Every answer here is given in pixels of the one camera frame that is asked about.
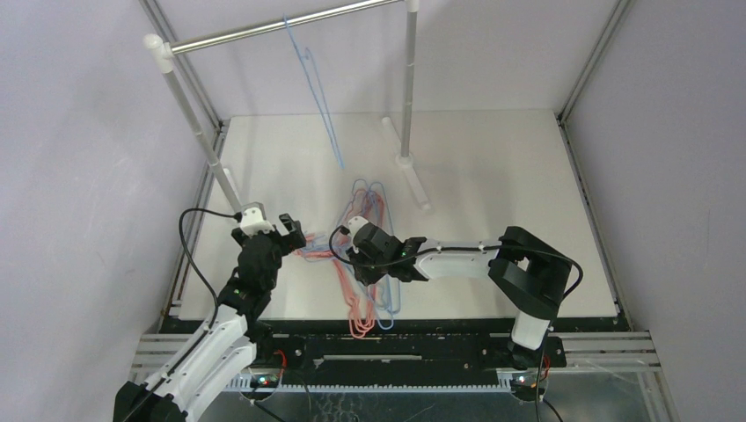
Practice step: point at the pink wire hanger right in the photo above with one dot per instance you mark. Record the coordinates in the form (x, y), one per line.
(373, 216)

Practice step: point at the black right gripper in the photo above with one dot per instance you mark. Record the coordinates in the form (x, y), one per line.
(362, 258)

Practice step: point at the pink wire hanger middle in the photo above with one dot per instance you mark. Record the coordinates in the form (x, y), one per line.
(361, 310)

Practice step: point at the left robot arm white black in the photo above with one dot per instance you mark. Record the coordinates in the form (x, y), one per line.
(231, 337)

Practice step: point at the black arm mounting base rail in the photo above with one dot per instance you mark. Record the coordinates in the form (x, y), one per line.
(428, 353)

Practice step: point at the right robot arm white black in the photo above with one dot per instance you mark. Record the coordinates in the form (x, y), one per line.
(528, 271)

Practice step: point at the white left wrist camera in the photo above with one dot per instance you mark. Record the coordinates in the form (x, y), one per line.
(253, 220)

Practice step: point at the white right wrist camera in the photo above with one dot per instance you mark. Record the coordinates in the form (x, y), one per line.
(355, 224)

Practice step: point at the right circuit board with wires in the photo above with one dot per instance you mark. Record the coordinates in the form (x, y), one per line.
(529, 389)

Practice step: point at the circuit board with wires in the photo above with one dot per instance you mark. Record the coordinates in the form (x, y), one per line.
(529, 389)
(263, 385)

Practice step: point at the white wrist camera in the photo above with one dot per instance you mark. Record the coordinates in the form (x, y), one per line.
(355, 224)
(253, 220)

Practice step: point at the left circuit board with wires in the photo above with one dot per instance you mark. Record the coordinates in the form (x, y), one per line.
(263, 385)

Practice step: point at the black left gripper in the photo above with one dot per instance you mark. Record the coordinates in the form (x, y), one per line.
(292, 240)

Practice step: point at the metal clothes rack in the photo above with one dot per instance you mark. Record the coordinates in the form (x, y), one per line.
(253, 69)

